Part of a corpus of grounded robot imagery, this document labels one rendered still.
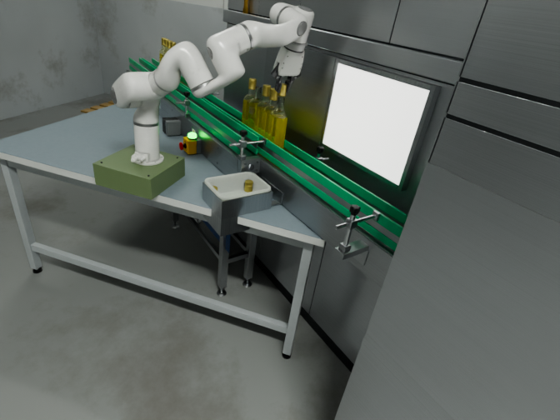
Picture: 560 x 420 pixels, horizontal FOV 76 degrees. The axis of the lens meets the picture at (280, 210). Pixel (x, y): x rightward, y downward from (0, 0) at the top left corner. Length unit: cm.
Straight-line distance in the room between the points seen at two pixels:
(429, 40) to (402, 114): 22
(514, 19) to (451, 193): 29
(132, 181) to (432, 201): 109
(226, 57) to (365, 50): 47
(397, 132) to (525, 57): 62
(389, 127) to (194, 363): 132
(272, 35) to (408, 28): 42
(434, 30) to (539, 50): 58
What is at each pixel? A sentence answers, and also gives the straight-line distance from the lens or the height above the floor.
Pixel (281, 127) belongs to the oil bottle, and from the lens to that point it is 151.
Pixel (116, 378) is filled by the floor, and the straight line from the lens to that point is 183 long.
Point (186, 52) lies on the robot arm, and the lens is 125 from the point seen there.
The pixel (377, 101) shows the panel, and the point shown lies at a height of 123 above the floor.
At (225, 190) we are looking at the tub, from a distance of 149.
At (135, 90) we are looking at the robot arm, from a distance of 134.
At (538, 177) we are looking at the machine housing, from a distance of 68.
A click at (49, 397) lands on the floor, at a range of 186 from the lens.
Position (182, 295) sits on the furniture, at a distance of 184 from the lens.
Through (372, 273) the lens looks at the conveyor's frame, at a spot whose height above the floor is 78.
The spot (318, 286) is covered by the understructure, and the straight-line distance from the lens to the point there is 178.
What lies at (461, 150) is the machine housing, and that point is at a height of 129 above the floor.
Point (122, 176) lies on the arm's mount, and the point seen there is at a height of 82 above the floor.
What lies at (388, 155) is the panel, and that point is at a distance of 127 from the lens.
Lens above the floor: 148
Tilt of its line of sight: 30 degrees down
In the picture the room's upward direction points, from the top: 8 degrees clockwise
